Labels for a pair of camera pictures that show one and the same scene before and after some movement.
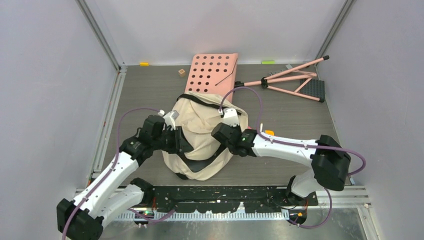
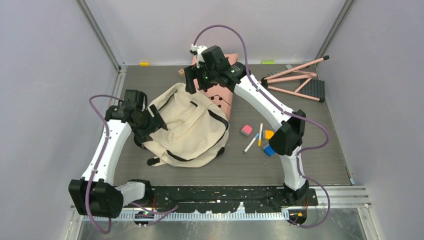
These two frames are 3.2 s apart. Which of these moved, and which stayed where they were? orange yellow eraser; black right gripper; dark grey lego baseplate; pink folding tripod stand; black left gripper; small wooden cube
Moved: black left gripper; black right gripper
Stayed: pink folding tripod stand; small wooden cube; dark grey lego baseplate; orange yellow eraser
